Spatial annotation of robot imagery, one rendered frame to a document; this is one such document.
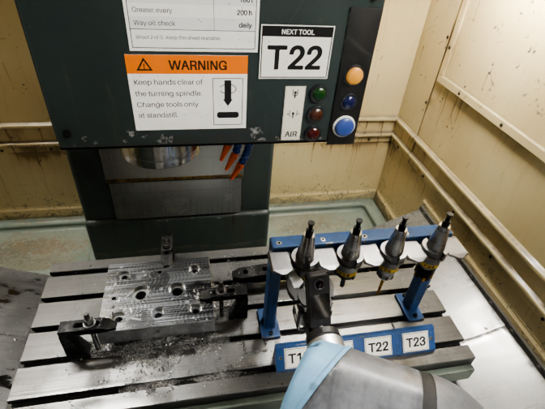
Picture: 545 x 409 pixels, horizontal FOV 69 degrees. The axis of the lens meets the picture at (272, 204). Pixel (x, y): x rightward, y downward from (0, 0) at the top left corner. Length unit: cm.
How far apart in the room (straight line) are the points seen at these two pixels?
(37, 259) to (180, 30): 155
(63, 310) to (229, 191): 65
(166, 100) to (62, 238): 152
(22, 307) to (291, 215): 121
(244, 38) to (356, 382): 42
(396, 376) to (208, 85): 42
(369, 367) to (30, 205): 182
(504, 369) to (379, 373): 99
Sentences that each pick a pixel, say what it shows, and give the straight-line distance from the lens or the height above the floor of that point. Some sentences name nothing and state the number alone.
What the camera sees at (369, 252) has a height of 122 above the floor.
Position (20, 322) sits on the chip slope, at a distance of 166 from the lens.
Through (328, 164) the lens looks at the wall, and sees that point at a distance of 197.
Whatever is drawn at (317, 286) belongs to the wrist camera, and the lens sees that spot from 80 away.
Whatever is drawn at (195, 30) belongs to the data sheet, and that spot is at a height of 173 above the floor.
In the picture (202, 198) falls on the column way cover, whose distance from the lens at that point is 147.
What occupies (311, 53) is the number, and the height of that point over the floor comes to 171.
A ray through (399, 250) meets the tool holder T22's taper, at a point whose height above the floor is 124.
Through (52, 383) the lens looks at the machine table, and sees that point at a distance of 118.
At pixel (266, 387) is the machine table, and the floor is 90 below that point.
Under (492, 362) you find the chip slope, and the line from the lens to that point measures 144.
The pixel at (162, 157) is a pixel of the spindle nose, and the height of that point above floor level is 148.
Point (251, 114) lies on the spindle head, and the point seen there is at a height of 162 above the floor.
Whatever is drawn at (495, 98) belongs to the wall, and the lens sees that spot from 146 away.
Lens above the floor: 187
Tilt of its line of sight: 38 degrees down
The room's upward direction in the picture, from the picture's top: 5 degrees clockwise
